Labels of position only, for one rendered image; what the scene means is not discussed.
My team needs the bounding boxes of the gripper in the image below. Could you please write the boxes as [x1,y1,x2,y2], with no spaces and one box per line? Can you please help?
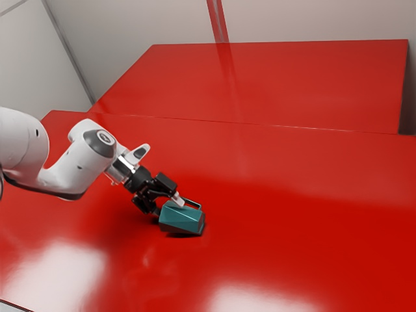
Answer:
[123,165,187,217]

